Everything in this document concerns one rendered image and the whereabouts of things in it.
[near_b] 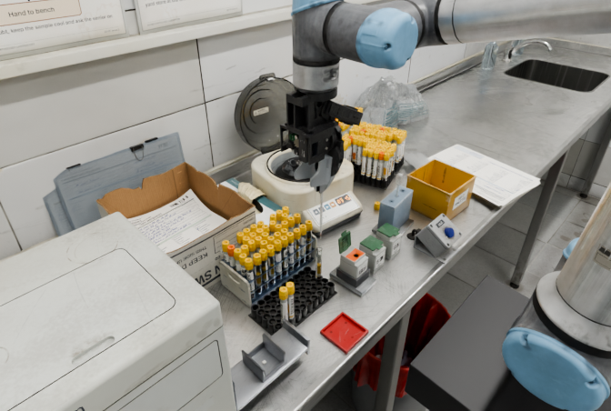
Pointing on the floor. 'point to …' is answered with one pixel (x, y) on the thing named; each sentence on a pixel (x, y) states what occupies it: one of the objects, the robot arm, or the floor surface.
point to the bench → (526, 114)
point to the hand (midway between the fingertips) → (321, 185)
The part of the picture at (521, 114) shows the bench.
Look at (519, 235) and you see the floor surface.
